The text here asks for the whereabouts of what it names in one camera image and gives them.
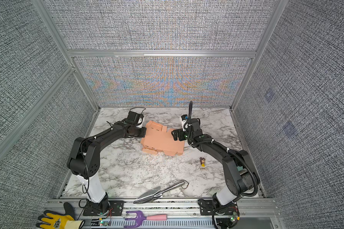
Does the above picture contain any pink paper box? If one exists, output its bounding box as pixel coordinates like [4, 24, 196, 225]
[140, 121, 185, 156]

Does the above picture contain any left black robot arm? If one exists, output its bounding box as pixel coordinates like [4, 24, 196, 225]
[67, 109, 146, 216]

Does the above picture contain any purple pink hand rake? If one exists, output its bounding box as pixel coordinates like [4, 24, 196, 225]
[124, 210, 168, 229]

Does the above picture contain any yellow black work glove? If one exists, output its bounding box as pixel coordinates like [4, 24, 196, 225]
[36, 202, 85, 229]

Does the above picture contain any small brown yellow figurine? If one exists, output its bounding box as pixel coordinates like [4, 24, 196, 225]
[199, 157, 205, 168]

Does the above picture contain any metal garden trowel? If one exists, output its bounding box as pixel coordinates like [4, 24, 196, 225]
[133, 179, 189, 204]

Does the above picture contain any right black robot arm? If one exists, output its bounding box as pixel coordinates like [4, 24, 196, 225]
[172, 114, 260, 215]

